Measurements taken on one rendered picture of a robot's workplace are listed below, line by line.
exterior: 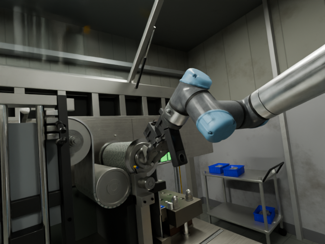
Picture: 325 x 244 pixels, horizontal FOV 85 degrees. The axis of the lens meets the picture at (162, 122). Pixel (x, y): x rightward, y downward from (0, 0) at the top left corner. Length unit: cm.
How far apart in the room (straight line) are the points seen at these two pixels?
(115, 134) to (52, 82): 38
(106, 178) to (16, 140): 28
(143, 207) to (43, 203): 32
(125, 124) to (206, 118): 69
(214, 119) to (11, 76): 81
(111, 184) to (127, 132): 45
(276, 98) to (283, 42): 231
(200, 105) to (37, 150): 36
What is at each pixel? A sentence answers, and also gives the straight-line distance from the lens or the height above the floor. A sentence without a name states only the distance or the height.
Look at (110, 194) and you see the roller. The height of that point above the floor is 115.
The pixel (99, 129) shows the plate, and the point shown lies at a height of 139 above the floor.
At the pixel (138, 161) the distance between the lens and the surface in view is 64.
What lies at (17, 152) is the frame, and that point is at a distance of 47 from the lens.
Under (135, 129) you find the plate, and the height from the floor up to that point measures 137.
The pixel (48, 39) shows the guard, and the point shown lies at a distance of 94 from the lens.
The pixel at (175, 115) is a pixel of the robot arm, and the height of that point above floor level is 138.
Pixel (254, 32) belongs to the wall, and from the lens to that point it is 295.
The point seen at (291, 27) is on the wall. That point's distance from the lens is 275.
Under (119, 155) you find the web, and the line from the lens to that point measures 71.
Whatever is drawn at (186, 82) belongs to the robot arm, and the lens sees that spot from 45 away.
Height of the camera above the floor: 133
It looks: 4 degrees up
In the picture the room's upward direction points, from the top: 6 degrees counter-clockwise
